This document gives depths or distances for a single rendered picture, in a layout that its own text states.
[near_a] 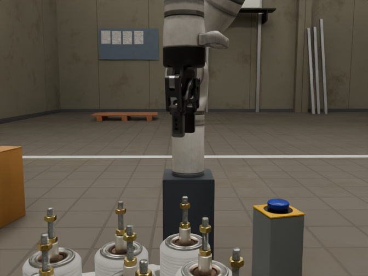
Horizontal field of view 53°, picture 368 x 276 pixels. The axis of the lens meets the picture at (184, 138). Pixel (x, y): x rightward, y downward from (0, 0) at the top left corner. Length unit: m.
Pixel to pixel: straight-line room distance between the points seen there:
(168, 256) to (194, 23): 0.41
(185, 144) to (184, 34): 0.43
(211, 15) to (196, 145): 0.34
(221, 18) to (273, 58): 8.32
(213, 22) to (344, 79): 8.91
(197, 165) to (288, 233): 0.39
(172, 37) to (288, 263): 0.45
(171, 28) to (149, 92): 8.33
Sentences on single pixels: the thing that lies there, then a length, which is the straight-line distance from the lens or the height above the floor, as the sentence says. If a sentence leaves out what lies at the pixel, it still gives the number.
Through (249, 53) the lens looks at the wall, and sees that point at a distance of 9.14.
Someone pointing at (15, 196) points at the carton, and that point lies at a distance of 1.70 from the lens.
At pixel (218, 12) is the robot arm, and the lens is 0.94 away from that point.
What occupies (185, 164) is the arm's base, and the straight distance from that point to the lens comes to 1.01.
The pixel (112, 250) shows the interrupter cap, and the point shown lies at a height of 0.25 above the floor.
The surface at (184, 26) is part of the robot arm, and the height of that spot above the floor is 0.64.
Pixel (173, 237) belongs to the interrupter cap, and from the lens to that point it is 0.75.
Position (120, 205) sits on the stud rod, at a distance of 0.68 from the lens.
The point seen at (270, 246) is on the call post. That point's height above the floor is 0.26.
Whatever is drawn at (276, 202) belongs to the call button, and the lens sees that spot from 0.72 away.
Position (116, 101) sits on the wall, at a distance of 9.07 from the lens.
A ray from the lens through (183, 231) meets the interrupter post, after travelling 0.71.
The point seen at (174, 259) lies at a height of 0.24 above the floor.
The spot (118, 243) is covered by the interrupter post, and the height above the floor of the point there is 0.27.
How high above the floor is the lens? 0.54
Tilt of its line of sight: 7 degrees down
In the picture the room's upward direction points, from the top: straight up
